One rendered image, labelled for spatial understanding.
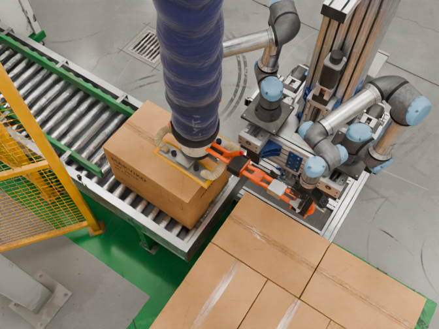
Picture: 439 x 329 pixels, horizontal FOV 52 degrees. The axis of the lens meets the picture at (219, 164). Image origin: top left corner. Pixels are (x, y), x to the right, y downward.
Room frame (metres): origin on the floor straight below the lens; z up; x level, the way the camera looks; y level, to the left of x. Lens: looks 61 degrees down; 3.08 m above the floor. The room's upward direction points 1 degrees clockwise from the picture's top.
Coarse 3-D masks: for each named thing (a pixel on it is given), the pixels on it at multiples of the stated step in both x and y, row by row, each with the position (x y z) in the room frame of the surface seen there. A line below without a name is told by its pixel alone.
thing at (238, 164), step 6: (240, 156) 1.05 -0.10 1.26; (246, 156) 1.05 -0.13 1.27; (228, 162) 1.01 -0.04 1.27; (234, 162) 1.02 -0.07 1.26; (240, 162) 1.02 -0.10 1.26; (246, 162) 1.02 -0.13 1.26; (228, 168) 1.00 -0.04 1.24; (234, 168) 0.98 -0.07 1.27; (240, 168) 0.99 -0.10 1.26; (246, 168) 1.00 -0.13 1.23; (234, 174) 0.97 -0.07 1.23; (240, 174) 0.96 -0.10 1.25
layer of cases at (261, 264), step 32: (224, 224) 0.99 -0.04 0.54; (256, 224) 1.00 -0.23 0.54; (288, 224) 1.00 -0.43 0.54; (224, 256) 0.79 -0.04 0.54; (256, 256) 0.80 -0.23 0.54; (288, 256) 0.80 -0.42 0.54; (320, 256) 0.81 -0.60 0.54; (352, 256) 0.81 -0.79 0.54; (192, 288) 0.60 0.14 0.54; (224, 288) 0.61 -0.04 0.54; (256, 288) 0.61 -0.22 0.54; (288, 288) 0.62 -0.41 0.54; (320, 288) 0.62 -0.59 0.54; (352, 288) 0.62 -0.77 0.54; (384, 288) 0.63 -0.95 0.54; (160, 320) 0.43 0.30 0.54; (192, 320) 0.43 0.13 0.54; (224, 320) 0.43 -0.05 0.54; (256, 320) 0.44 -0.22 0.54; (288, 320) 0.44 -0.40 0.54; (320, 320) 0.45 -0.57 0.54; (352, 320) 0.45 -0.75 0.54; (384, 320) 0.45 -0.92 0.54; (416, 320) 0.46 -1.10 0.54
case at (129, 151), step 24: (144, 120) 1.46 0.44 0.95; (168, 120) 1.46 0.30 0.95; (120, 144) 1.29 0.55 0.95; (144, 144) 1.30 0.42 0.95; (120, 168) 1.22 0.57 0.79; (144, 168) 1.14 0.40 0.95; (168, 168) 1.15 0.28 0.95; (144, 192) 1.13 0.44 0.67; (168, 192) 1.02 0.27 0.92; (192, 192) 1.01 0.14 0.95; (216, 192) 1.16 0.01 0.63; (192, 216) 0.97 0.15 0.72
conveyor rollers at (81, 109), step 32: (0, 32) 2.52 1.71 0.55; (0, 96) 1.91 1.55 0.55; (32, 96) 1.92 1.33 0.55; (64, 96) 1.92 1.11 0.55; (64, 128) 1.66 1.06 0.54; (96, 128) 1.66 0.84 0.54; (64, 160) 1.41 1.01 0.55; (96, 160) 1.41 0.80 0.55; (224, 192) 1.20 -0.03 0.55; (160, 224) 0.98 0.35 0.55
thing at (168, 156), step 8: (168, 144) 1.18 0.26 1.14; (160, 152) 1.13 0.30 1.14; (168, 152) 1.13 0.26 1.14; (176, 152) 1.14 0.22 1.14; (168, 160) 1.09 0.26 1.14; (176, 168) 1.05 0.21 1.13; (184, 168) 1.04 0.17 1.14; (192, 168) 1.05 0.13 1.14; (200, 168) 1.05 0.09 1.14; (208, 168) 1.05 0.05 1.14; (192, 176) 1.00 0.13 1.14; (200, 176) 1.00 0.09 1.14; (200, 184) 0.97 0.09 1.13; (208, 184) 0.96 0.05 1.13
